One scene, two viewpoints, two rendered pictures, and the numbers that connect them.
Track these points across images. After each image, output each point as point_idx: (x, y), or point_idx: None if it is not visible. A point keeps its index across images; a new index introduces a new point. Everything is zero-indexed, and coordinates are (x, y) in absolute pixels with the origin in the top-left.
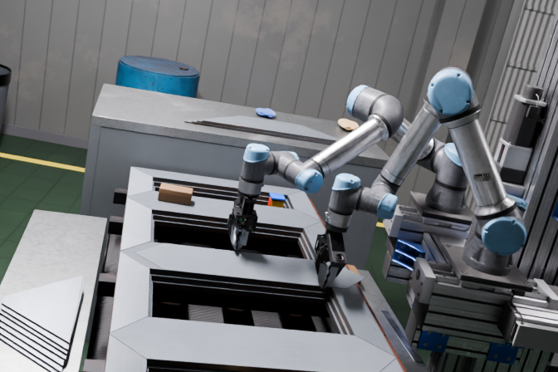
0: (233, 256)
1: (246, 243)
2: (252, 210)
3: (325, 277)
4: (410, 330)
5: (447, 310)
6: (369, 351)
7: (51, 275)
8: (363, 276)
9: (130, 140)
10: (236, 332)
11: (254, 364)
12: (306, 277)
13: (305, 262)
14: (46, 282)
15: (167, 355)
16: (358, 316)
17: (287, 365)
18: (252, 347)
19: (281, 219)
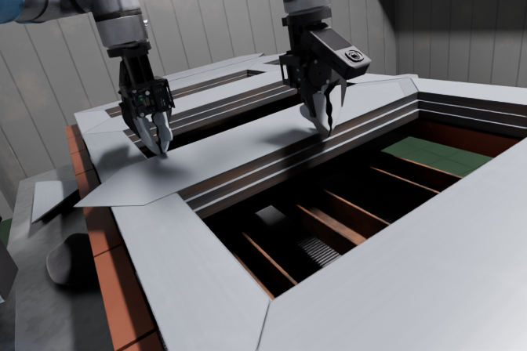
0: (311, 124)
1: (299, 110)
2: (292, 44)
3: (156, 133)
4: (4, 266)
5: None
6: (109, 127)
7: None
8: (77, 206)
9: None
10: (230, 92)
11: (205, 91)
12: (189, 152)
13: (201, 173)
14: None
15: (259, 75)
16: (112, 145)
17: (182, 98)
18: (212, 93)
19: (383, 292)
